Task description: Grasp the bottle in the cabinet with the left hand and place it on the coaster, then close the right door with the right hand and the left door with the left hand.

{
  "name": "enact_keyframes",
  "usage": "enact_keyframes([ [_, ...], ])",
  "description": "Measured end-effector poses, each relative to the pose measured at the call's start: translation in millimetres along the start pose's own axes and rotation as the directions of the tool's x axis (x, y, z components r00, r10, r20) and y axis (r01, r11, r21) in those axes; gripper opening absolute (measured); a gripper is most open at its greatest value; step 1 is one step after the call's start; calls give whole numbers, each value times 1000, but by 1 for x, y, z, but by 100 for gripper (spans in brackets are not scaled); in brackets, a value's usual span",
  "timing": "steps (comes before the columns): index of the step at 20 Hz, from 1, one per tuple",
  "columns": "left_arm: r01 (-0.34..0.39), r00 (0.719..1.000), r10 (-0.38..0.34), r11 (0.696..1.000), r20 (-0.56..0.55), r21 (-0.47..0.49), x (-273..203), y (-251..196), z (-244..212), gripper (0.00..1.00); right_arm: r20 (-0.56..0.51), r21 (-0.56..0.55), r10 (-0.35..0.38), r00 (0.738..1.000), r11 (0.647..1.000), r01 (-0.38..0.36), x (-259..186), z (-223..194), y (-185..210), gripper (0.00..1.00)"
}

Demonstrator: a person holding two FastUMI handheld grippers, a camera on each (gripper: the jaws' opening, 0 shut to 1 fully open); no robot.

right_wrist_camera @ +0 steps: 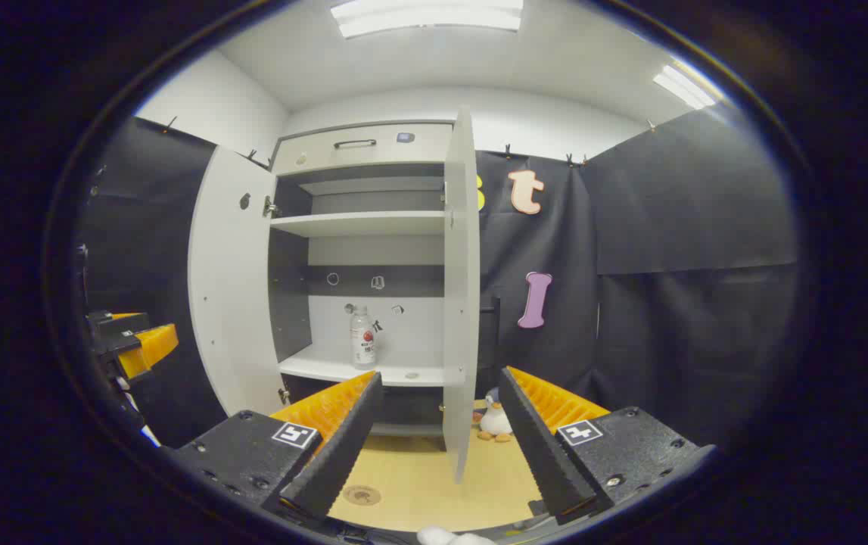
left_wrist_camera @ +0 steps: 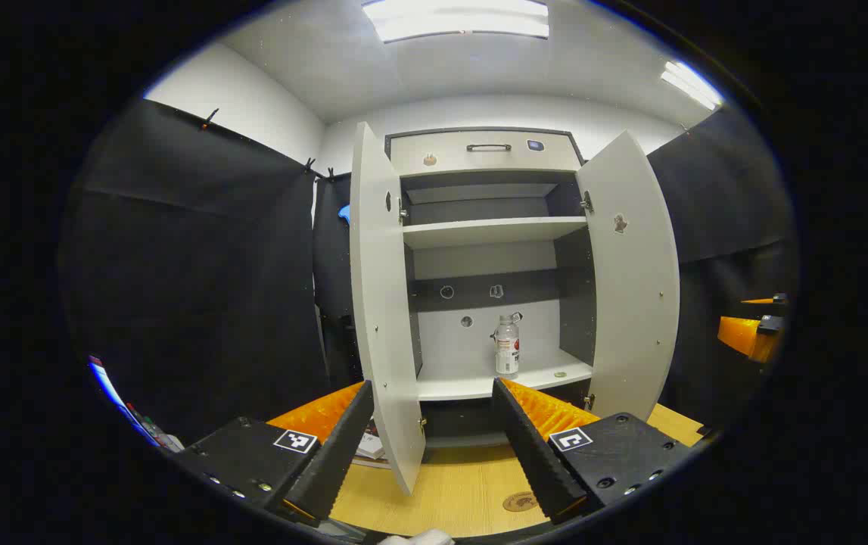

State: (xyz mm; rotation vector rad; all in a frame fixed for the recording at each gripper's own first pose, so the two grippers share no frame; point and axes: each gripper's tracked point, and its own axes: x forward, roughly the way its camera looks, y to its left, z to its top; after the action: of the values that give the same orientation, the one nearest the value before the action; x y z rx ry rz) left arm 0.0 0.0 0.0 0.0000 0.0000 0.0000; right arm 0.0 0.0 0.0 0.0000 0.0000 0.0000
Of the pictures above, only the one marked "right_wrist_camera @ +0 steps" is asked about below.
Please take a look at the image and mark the penguin plush toy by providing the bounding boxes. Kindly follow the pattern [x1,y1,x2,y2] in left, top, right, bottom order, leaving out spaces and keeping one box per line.
[476,387,515,444]

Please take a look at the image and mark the white cabinet door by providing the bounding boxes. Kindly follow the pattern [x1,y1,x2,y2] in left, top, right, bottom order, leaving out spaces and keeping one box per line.
[188,144,285,438]
[442,105,482,484]

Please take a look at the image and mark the white cabinet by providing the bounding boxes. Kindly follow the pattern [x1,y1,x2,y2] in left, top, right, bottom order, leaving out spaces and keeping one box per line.
[267,119,456,441]

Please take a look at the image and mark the ceiling light panel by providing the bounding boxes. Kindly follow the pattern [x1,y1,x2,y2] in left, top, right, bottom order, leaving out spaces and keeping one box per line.
[652,64,717,111]
[329,0,524,39]

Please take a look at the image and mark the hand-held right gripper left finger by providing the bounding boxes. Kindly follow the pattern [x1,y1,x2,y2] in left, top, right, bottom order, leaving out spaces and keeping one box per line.
[167,370,384,522]

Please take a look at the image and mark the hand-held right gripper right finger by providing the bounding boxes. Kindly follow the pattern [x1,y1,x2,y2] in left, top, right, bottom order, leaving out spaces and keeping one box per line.
[498,366,717,526]

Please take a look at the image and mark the black backdrop cloth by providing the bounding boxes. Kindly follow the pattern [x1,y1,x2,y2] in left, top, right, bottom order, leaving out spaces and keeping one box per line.
[74,102,801,449]

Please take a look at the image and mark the black door handle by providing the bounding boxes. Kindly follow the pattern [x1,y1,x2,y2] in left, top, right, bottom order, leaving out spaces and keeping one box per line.
[481,297,502,373]

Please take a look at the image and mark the clear plastic bottle white label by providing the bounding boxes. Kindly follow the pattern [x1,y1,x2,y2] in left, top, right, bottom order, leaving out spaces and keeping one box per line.
[350,304,378,370]

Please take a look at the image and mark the white cabinet shelf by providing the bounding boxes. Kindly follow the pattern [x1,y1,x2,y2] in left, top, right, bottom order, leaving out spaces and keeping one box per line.
[278,344,446,388]
[269,210,447,239]

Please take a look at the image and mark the white cabinet drawer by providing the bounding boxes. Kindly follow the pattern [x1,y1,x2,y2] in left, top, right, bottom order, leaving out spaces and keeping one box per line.
[273,121,454,177]

